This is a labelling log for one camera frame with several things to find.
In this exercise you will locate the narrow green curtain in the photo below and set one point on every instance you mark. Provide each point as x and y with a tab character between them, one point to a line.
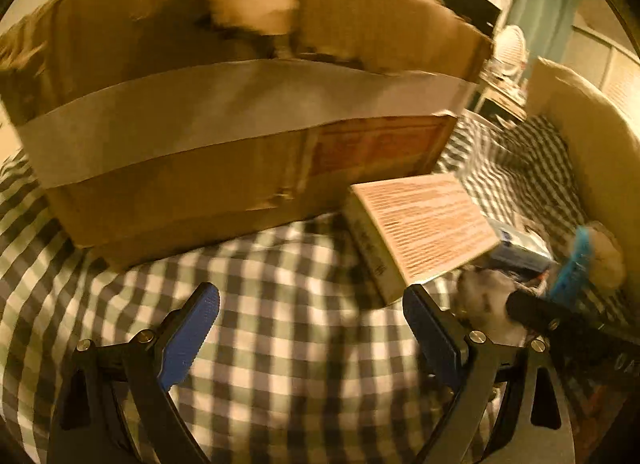
545	3

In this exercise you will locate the white dressing table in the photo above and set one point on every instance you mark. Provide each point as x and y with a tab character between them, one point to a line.
500	101

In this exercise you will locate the blue white packet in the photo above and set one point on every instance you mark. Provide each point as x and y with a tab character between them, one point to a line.
520	249

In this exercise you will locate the large cardboard box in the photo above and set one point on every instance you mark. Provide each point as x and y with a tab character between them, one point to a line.
150	168

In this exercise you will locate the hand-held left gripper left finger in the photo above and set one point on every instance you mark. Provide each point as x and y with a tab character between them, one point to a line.
190	334

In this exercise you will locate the printed cardboard carton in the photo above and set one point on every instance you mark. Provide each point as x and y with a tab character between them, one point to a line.
425	224

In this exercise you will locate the cream cushion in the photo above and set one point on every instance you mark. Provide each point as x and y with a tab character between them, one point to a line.
600	143

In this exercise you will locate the crumpled clear plastic wrap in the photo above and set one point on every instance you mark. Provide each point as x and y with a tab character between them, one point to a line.
485	299

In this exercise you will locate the white oval mirror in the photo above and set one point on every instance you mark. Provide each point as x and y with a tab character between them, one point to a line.
511	56

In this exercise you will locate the checked blanket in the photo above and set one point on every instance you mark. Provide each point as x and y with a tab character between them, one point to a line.
275	319

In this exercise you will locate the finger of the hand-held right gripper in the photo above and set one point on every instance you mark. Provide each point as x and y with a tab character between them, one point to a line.
545	314
570	269

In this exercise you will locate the beige paper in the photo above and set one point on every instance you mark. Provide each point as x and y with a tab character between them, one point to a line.
607	254

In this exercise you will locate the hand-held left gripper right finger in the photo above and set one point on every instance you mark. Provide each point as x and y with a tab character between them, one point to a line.
430	339

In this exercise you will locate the sliding door wardrobe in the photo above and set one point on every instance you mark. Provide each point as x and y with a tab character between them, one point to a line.
615	68

